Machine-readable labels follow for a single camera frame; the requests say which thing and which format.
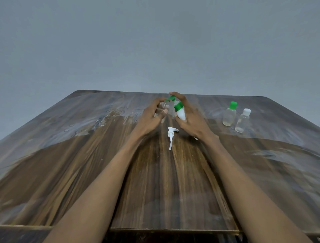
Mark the person's left hand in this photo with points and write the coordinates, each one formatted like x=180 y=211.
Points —
x=147 y=121

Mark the person's right hand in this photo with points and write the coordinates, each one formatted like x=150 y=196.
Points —
x=193 y=121

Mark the person's right thumb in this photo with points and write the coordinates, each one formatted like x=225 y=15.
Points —
x=179 y=122

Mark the person's left thumb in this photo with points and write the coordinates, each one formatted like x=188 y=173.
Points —
x=161 y=114

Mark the small clear bottle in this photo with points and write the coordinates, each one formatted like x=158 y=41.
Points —
x=164 y=106

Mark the white bottle with green cap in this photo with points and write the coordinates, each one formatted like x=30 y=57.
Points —
x=180 y=113

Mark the person's right forearm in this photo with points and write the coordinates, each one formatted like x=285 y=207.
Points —
x=247 y=190

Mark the person's left forearm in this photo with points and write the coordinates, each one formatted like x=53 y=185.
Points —
x=100 y=190

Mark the white pump dispenser head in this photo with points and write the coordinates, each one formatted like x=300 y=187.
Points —
x=171 y=136

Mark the clear bottle with green cap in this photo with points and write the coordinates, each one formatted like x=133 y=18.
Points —
x=229 y=116

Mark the clear bottle with white cap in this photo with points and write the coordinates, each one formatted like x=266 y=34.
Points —
x=241 y=122

